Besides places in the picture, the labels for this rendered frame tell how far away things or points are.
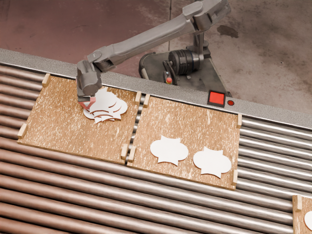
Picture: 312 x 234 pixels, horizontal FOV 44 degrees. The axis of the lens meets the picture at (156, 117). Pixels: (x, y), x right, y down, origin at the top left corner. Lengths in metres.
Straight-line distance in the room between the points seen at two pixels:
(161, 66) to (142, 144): 1.32
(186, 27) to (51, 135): 0.65
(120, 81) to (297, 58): 2.12
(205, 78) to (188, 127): 1.20
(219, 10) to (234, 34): 2.19
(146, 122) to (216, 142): 0.29
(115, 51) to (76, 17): 2.12
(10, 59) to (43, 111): 0.35
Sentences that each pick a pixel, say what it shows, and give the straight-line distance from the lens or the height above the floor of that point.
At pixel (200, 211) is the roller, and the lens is 1.43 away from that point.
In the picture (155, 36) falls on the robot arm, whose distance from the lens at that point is 1.35.
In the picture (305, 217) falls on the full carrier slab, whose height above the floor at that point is 0.95.
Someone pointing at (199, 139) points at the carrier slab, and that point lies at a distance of 1.56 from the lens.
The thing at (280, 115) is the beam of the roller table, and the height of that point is 0.92.
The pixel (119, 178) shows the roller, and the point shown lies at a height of 0.92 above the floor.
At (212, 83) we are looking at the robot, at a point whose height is 0.24.
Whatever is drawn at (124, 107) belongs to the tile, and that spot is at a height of 0.96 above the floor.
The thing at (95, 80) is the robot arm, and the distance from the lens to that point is 1.37.
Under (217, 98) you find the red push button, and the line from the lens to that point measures 1.72.
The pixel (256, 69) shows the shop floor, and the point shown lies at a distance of 3.30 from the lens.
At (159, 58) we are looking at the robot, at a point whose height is 0.24.
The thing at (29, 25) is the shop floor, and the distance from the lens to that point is 3.45.
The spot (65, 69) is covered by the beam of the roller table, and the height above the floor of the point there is 0.92.
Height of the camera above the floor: 2.20
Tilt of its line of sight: 53 degrees down
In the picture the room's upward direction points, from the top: 10 degrees clockwise
